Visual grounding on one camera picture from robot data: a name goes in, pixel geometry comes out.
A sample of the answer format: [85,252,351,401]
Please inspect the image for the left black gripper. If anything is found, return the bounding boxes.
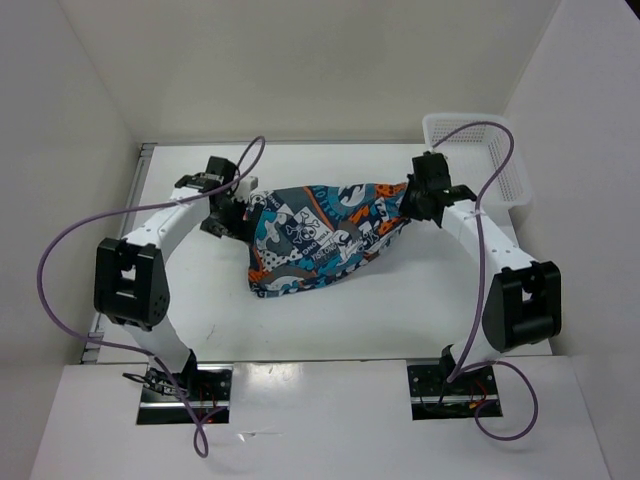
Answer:
[201,195,263,248]

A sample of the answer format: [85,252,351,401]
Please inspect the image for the colourful patterned shorts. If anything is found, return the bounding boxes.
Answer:
[245,183,410,298]

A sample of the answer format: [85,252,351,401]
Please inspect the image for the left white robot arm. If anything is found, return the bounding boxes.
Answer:
[94,156,258,400]

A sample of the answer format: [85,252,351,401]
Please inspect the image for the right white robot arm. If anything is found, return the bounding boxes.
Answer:
[400,152,562,393]

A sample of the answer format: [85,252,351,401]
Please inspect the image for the white perforated plastic basket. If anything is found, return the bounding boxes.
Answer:
[422,113,532,210]

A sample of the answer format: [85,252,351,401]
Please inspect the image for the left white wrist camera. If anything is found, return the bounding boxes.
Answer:
[234,176,258,202]

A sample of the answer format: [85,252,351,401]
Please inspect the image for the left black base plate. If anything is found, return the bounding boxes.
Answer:
[124,365,233,426]

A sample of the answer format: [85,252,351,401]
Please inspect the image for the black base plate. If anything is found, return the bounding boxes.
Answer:
[406,361,503,421]
[124,365,233,426]

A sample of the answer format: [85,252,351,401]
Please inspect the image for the aluminium table edge rail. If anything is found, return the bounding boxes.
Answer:
[80,143,157,364]

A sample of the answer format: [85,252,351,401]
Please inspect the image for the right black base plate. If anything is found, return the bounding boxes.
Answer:
[406,361,503,421]

